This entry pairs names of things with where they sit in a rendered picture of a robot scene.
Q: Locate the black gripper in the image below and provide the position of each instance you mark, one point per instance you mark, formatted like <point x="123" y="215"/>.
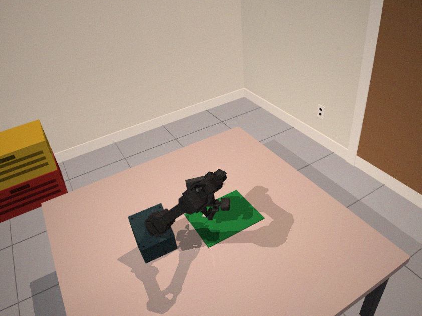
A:
<point x="224" y="205"/>

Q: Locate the black cable with plug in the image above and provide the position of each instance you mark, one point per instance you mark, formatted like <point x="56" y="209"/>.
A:
<point x="210" y="214"/>

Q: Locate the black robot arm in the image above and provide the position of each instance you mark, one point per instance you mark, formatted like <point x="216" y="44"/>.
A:
<point x="160" y="222"/>

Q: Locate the green circuit board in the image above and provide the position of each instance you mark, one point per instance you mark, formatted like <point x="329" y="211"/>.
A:
<point x="225" y="224"/>

